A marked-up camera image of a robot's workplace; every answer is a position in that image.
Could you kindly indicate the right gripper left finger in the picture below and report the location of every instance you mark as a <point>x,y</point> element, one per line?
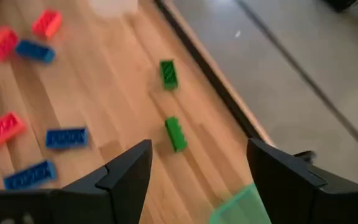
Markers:
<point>126,186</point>

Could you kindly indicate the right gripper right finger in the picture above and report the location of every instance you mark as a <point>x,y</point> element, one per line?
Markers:
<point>284,189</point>

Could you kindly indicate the blue toy brick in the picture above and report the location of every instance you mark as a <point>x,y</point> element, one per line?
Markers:
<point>30,175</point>
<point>35,51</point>
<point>67,137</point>

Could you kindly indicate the orange toy brick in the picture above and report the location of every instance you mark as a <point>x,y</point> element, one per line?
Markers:
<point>0,130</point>
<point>1,43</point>
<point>47,23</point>

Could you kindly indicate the green plastic bin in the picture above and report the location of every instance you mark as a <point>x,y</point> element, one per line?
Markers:
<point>242,207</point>

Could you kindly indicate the green toy brick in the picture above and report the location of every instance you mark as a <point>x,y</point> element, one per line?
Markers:
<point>176,133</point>
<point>168,74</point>

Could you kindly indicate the clear plastic bin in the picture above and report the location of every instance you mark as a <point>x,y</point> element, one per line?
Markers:
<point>113,6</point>

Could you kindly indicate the black frame clamp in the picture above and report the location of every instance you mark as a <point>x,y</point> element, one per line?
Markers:
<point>305,156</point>

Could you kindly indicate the black table frame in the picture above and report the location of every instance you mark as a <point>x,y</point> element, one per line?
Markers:
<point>210,74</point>

